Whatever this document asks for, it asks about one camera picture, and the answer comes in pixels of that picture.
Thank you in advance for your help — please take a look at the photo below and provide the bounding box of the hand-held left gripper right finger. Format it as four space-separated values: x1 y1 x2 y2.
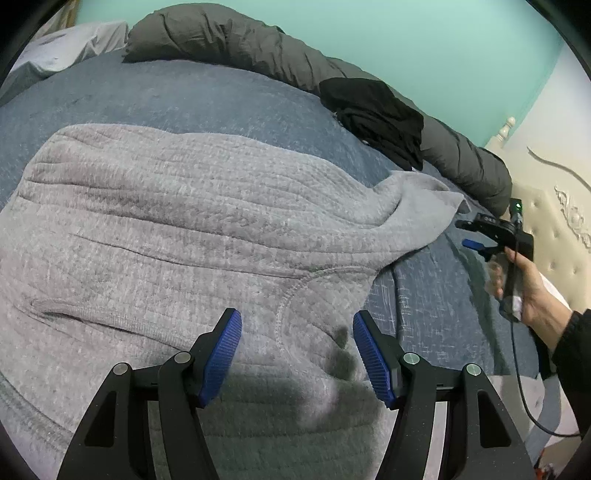
352 310 527 480

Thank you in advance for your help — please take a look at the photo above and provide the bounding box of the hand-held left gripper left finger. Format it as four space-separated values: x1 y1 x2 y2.
56 308 243 480

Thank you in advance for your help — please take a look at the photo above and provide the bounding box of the grey fleece sweatshirt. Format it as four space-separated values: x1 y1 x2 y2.
0 124 467 480

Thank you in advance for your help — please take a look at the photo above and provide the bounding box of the person's right hand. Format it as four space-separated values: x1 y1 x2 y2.
492 247 575 342

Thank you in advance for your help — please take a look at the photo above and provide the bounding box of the cream tufted bed headboard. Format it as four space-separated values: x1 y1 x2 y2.
484 115 591 324

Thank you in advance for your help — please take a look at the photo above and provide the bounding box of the black crumpled garment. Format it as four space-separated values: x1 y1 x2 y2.
320 78 424 171

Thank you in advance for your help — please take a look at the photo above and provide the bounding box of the dark grey rolled duvet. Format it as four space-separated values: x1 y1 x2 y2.
122 4 513 217

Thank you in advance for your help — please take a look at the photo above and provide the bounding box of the bed with blue sheet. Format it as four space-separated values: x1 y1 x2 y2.
0 55 550 384

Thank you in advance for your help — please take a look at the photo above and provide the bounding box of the light grey pillow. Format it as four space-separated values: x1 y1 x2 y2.
0 21 130 107

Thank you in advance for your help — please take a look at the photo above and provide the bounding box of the black cable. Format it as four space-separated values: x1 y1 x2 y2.
508 318 581 437

